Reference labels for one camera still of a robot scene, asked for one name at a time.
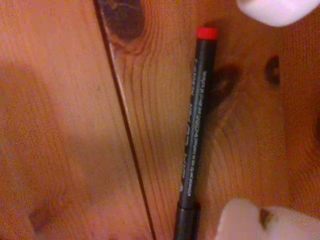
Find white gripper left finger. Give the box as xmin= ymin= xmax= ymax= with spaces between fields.
xmin=214 ymin=198 xmax=266 ymax=240

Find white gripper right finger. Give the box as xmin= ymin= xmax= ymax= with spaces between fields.
xmin=259 ymin=206 xmax=320 ymax=240

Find black pen red ends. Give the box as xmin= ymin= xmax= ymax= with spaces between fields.
xmin=172 ymin=26 xmax=220 ymax=240

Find white mug green blue pattern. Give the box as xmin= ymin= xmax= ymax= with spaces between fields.
xmin=236 ymin=0 xmax=320 ymax=27

